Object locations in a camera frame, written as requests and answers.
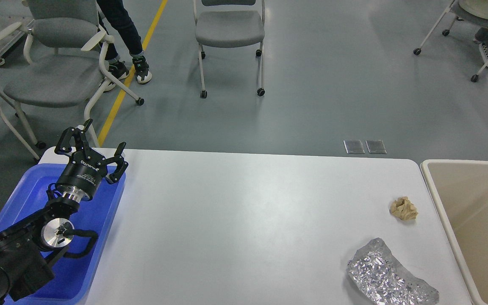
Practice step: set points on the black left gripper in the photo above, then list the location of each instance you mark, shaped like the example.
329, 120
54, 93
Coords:
86, 169

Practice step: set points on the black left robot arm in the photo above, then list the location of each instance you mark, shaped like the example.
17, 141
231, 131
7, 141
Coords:
32, 246

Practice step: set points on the grey chair with armrests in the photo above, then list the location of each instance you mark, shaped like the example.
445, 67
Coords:
65, 49

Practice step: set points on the standing person legs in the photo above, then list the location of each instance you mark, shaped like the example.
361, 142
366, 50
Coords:
119, 19

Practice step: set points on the grey chair centre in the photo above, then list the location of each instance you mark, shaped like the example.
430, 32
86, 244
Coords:
230, 29

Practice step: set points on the metal floor plate left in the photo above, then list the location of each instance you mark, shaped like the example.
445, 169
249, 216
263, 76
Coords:
354, 147

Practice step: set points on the metal floor plate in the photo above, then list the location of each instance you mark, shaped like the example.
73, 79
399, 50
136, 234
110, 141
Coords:
376, 147
354, 147

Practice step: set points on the metal floor plate right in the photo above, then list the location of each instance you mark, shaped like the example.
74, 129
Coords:
376, 147

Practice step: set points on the crumpled aluminium foil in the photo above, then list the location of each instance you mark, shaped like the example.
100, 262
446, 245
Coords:
384, 280

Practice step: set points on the crumpled brown paper ball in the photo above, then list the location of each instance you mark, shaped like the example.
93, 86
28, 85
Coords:
403, 209

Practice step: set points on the beige plastic bin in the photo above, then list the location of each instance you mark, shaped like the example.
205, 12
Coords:
459, 189

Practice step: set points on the grey chair right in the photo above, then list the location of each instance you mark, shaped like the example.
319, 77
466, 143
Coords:
472, 11

